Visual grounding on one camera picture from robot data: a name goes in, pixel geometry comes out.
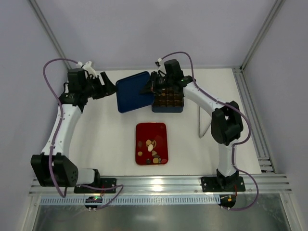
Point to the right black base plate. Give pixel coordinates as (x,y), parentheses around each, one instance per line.
(216,184)

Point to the red lacquer tray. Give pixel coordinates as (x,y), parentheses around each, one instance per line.
(156,131)

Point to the blue chocolate tin box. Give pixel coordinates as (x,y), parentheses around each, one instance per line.
(168,101)

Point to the right aluminium frame post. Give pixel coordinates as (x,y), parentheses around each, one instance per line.
(275,9)

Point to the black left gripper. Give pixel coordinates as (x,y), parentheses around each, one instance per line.
(98,85)

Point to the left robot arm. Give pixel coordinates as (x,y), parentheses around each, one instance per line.
(52,166)

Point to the aluminium frame post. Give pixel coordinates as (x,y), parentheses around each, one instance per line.
(46,27)
(275,9)

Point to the left aluminium frame post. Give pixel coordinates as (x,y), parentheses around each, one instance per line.
(46,27)

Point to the white oval chocolate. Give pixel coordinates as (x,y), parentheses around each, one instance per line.
(150,148)

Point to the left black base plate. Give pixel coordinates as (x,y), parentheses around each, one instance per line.
(101,183)

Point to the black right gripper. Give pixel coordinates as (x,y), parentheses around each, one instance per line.
(155,82)

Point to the gold ring cookie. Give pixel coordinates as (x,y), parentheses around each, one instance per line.
(151,142)

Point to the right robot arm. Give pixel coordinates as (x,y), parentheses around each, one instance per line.
(226,123)

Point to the tan square chocolate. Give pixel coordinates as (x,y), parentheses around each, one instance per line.
(155,160)

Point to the metal tongs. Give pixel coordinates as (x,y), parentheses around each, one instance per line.
(203,122)

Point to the white cable duct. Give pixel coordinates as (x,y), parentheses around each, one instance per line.
(201,199)

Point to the blue tin lid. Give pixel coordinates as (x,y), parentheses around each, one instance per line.
(128,92)

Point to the aluminium front rail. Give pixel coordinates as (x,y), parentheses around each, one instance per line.
(267,183)

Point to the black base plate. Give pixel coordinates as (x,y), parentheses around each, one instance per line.
(101,183)
(216,184)

